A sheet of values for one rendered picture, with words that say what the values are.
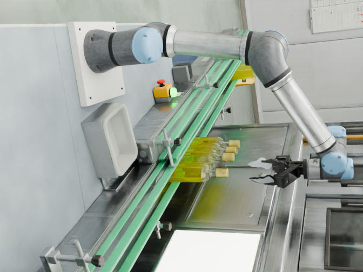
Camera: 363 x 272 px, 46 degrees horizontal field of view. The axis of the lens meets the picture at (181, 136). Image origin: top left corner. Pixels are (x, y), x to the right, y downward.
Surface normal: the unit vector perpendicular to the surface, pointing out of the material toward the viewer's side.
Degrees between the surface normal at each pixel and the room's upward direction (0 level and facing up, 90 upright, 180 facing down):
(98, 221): 90
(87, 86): 0
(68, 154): 0
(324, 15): 90
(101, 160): 90
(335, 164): 90
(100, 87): 0
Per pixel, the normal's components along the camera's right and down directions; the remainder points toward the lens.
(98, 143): -0.31, 0.45
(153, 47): 0.88, 0.02
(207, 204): -0.18, -0.89
